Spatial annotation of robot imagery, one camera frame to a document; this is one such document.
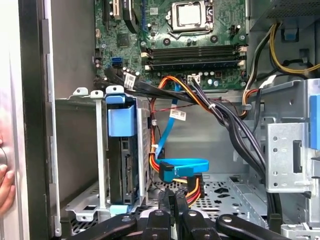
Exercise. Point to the metal CPU socket cover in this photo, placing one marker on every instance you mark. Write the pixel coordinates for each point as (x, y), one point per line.
(192, 28)

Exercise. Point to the hard disk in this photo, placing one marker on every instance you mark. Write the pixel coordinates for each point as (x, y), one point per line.
(122, 120)

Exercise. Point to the black PC case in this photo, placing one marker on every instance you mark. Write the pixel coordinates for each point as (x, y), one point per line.
(32, 100)

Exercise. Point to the silver drive cage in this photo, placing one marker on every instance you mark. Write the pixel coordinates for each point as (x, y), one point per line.
(282, 150)

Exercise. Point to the grey power supply unit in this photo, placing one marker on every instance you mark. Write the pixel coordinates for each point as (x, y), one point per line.
(287, 7)

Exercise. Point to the blue board port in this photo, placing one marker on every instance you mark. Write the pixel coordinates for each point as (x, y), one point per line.
(117, 62)

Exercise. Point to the white expansion slot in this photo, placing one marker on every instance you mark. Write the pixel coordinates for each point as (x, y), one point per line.
(116, 10)

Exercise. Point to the blue plastic drive latch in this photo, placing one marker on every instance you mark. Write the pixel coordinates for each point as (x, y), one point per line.
(315, 120)

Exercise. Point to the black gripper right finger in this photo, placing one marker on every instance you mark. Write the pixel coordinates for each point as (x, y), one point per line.
(195, 225)

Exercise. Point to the green motherboard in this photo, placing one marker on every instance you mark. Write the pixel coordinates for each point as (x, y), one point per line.
(112, 57)

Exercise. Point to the person's hand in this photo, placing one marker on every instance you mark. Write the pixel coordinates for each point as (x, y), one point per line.
(6, 190)

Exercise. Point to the small blue plastic clip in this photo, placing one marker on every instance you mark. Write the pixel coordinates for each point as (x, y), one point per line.
(291, 34)

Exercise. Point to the silver CPU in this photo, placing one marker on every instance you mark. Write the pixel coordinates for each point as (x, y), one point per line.
(190, 13)

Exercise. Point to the silver disk bay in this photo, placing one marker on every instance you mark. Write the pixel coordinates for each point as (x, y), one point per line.
(99, 150)

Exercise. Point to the black RAM slot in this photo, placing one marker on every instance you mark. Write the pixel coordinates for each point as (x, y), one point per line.
(192, 50)
(192, 54)

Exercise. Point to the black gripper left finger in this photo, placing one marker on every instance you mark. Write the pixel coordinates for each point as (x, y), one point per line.
(155, 225)

